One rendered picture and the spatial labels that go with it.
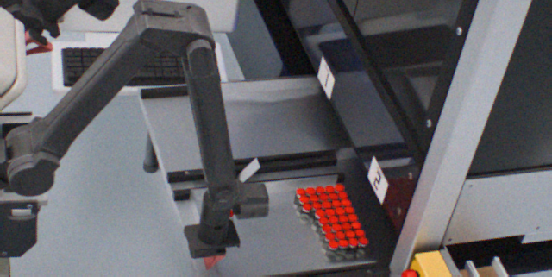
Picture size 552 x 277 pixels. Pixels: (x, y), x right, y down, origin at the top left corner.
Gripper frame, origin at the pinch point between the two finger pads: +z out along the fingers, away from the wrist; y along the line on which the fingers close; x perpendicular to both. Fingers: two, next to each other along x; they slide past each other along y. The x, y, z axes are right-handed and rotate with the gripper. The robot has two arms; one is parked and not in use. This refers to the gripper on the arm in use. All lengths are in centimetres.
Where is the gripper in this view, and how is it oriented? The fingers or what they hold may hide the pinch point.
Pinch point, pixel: (207, 264)
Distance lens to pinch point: 225.6
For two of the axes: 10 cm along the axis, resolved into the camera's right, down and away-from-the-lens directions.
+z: -1.4, 7.3, 6.6
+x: -2.9, -6.7, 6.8
